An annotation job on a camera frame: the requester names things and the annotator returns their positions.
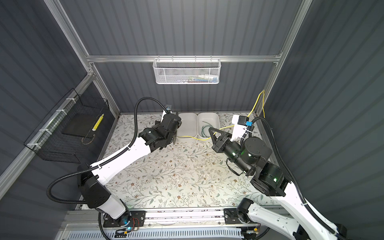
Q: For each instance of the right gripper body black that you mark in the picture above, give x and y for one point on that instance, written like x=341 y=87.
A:
x=233 y=149

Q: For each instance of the white wire mesh basket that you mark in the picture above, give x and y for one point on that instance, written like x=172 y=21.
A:
x=167 y=72

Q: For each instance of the black flat pad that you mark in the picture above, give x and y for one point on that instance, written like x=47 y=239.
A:
x=80 y=126

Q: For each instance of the black wire basket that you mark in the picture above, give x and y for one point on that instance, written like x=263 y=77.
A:
x=48 y=142

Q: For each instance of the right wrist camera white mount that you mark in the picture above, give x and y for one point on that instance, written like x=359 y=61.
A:
x=243 y=128

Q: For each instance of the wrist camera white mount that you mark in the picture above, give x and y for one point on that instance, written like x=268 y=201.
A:
x=243 y=128
x=167 y=111

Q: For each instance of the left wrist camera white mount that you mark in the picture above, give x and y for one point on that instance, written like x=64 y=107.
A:
x=167 y=111

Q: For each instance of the items in white basket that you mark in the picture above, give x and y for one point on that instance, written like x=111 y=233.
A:
x=200 y=79

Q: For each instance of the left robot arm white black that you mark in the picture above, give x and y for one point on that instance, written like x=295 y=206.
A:
x=92 y=179

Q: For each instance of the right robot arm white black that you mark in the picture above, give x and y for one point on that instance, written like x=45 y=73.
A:
x=271 y=176

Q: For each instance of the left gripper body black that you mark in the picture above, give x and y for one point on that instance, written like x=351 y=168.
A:
x=169 y=141

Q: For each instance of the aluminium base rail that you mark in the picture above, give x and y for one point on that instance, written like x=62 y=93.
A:
x=212 y=223

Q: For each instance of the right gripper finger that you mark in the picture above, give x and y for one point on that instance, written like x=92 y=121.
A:
x=213 y=137
x=220 y=132

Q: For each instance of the white tray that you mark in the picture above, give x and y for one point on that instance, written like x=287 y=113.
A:
x=205 y=121
x=189 y=127

